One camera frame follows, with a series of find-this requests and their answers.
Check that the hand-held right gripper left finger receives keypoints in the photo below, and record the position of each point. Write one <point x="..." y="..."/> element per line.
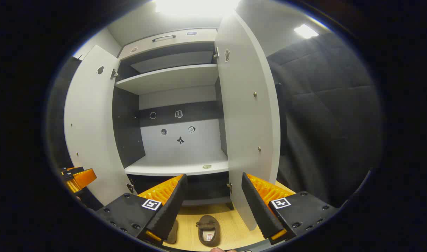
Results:
<point x="171" y="210"/>

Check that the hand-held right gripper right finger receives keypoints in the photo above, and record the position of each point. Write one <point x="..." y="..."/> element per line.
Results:
<point x="258" y="210"/>

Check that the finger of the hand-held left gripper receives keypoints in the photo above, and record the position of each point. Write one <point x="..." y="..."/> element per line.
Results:
<point x="84" y="178"/>

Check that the brown fuzzy shoe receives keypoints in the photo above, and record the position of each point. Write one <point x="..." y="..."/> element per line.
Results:
<point x="209" y="231"/>
<point x="172" y="234"/>

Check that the white and grey shoe cabinet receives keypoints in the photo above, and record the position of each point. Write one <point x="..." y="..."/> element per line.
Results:
<point x="171" y="78"/>

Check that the white cabinet drawer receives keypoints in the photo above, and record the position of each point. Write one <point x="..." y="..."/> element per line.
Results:
<point x="178" y="40"/>

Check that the small ceiling light panel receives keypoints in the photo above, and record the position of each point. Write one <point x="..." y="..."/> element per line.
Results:
<point x="306" y="31"/>

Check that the large ceiling light panel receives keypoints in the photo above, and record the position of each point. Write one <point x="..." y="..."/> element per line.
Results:
<point x="196" y="6"/>

